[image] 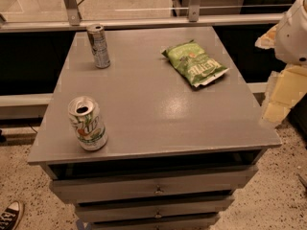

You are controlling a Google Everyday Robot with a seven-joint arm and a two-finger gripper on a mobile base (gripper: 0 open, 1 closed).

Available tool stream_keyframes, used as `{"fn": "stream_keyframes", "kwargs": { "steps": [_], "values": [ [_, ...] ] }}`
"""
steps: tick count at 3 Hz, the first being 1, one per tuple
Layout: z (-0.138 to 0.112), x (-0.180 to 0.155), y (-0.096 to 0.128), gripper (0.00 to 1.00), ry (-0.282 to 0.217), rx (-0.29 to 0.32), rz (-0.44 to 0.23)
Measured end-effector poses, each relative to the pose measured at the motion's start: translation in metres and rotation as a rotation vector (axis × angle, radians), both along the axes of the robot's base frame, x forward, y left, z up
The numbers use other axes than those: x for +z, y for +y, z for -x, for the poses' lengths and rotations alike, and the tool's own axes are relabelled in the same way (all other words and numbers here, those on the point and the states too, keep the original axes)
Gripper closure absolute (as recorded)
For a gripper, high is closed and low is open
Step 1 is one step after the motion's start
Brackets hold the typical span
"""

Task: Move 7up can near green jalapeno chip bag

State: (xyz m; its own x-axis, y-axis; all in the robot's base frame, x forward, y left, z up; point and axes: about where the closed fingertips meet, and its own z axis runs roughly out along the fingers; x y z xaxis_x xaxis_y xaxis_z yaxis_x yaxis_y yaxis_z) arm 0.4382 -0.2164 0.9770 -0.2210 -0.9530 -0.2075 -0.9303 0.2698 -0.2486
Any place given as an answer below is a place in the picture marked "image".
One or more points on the green jalapeno chip bag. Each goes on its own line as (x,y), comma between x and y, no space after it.
(194,64)

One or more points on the black white sneaker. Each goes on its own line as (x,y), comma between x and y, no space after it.
(11,216)

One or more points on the grey drawer cabinet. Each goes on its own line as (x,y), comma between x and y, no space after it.
(174,154)

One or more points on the silver energy drink can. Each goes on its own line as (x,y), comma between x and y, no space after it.
(97,39)

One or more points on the white green 7up can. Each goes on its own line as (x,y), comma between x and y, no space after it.
(85,117)

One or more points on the metal railing frame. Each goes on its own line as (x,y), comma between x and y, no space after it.
(76,15)

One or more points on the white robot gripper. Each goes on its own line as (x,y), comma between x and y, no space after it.
(294,37)

